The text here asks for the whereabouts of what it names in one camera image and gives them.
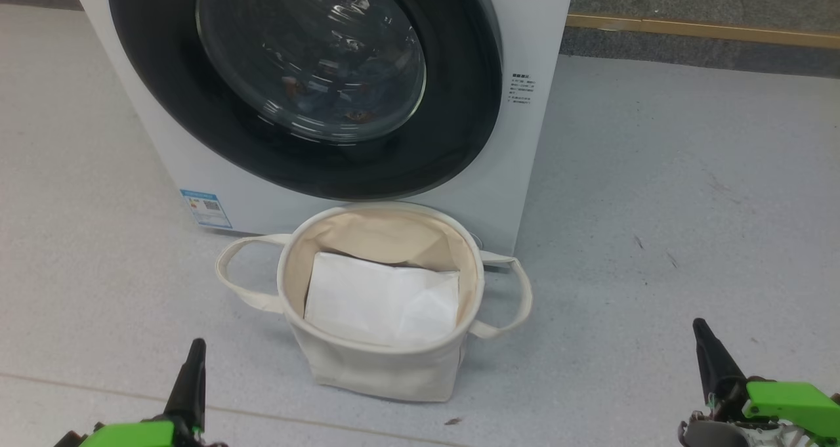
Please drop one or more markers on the white front-load washing machine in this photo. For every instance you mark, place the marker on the white front-load washing machine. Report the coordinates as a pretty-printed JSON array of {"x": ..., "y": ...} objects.
[{"x": 525, "y": 171}]

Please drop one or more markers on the wooden baseboard strip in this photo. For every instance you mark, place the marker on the wooden baseboard strip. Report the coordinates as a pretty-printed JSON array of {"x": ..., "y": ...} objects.
[{"x": 702, "y": 29}]

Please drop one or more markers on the white folded cloth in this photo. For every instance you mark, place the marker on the white folded cloth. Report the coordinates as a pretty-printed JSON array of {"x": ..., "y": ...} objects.
[{"x": 374, "y": 299}]

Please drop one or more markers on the round black glass washer door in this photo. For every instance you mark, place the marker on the round black glass washer door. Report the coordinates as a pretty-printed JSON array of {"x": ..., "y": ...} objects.
[{"x": 164, "y": 92}]

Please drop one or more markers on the cream canvas laundry basket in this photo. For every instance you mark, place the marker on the cream canvas laundry basket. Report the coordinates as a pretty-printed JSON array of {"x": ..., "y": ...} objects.
[{"x": 380, "y": 368}]

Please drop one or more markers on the blue garment orange cartoon print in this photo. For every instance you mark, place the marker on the blue garment orange cartoon print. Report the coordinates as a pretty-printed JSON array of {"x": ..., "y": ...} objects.
[{"x": 357, "y": 115}]

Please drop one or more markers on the small printed text label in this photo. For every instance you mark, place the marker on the small printed text label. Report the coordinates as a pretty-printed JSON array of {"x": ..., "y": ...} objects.
[{"x": 521, "y": 88}]

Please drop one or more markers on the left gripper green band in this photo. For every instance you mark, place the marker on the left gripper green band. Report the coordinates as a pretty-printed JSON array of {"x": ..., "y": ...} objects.
[{"x": 128, "y": 435}]

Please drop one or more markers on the blue energy label sticker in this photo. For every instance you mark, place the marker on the blue energy label sticker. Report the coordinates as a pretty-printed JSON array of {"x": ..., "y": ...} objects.
[{"x": 205, "y": 209}]

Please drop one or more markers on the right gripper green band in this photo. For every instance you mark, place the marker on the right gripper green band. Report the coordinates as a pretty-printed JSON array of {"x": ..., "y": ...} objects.
[{"x": 791, "y": 404}]

